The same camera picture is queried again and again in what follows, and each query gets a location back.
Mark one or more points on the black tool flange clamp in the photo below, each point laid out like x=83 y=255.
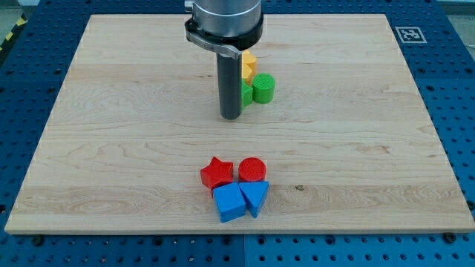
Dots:
x=225 y=46

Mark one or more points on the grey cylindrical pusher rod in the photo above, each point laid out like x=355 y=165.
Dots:
x=229 y=86

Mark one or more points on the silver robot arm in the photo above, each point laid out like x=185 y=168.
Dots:
x=226 y=28

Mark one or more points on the blue cube block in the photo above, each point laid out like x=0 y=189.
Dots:
x=229 y=202

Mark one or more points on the wooden board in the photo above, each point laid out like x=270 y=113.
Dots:
x=347 y=141

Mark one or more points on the yellow block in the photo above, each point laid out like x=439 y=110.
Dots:
x=249 y=66

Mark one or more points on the green star block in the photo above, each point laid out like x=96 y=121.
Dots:
x=246 y=94

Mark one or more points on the green cylinder block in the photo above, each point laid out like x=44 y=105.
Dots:
x=263 y=88

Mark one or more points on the red cylinder block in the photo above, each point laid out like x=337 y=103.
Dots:
x=252 y=169

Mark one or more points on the red star block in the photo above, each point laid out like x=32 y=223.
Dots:
x=217 y=173

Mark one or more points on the blue triangle block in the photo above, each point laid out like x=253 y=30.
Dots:
x=254 y=194

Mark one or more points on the white fiducial marker tag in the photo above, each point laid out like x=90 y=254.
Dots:
x=410 y=35

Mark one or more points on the yellow black hazard tape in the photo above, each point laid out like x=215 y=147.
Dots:
x=14 y=33

